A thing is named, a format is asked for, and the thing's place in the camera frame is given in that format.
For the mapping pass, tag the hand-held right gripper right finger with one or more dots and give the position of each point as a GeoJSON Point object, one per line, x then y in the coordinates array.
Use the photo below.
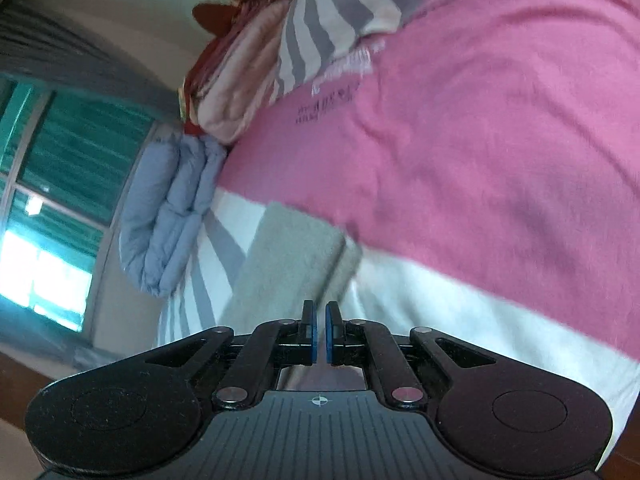
{"type": "Point", "coordinates": [331, 334]}

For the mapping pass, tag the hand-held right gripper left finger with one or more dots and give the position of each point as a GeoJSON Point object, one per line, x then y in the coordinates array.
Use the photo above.
{"type": "Point", "coordinates": [311, 334]}

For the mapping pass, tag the beige pants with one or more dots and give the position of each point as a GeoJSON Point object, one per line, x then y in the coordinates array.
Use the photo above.
{"type": "Point", "coordinates": [295, 260]}

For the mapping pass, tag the blue folded duvet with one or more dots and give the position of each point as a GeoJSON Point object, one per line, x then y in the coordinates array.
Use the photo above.
{"type": "Point", "coordinates": [165, 210]}

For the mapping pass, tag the pink folded blanket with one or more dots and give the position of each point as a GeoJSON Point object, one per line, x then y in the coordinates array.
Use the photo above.
{"type": "Point", "coordinates": [240, 80]}

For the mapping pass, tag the red patterned pillow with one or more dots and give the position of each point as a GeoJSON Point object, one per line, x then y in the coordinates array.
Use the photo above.
{"type": "Point", "coordinates": [204, 67]}

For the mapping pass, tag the window with green shutters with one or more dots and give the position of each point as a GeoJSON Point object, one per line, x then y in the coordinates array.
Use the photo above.
{"type": "Point", "coordinates": [65, 170]}

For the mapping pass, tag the grey curtain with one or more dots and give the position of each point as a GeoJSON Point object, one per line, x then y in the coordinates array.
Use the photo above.
{"type": "Point", "coordinates": [75, 55]}

